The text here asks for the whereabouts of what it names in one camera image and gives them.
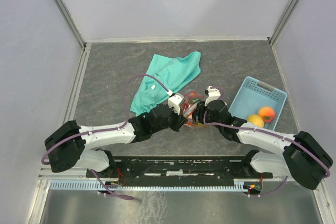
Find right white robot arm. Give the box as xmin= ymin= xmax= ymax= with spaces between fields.
xmin=193 ymin=100 xmax=333 ymax=190

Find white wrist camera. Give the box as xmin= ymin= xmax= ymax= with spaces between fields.
xmin=205 ymin=86 xmax=224 ymax=106
xmin=166 ymin=90 xmax=185 ymax=114

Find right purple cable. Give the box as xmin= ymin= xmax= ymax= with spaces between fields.
xmin=203 ymin=86 xmax=331 ymax=197

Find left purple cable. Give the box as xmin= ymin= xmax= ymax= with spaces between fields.
xmin=41 ymin=73 xmax=174 ymax=166

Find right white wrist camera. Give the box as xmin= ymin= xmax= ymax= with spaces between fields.
xmin=205 ymin=86 xmax=224 ymax=106

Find yellow fake lemon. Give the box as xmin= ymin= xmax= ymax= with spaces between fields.
xmin=247 ymin=114 xmax=265 ymax=127

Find light blue plastic basket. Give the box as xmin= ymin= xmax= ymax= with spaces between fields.
xmin=228 ymin=76 xmax=287 ymax=130

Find fake peach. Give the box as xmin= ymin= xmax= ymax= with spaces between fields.
xmin=258 ymin=106 xmax=276 ymax=124

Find fake strawberries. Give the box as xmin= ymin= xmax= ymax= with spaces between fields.
xmin=184 ymin=90 xmax=204 ymax=103

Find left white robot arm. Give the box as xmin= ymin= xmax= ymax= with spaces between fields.
xmin=42 ymin=104 xmax=186 ymax=177

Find purple cable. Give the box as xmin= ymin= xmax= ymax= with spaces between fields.
xmin=41 ymin=73 xmax=174 ymax=166
xmin=203 ymin=86 xmax=331 ymax=197

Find light blue cable duct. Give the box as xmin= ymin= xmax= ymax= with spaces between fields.
xmin=49 ymin=180 xmax=247 ymax=192

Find teal t-shirt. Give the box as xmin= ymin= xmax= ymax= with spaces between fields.
xmin=130 ymin=51 xmax=201 ymax=115

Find clear zip top bag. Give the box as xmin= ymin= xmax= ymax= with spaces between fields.
xmin=182 ymin=89 xmax=206 ymax=129

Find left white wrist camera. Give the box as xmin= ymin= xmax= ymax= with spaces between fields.
xmin=166 ymin=90 xmax=185 ymax=114

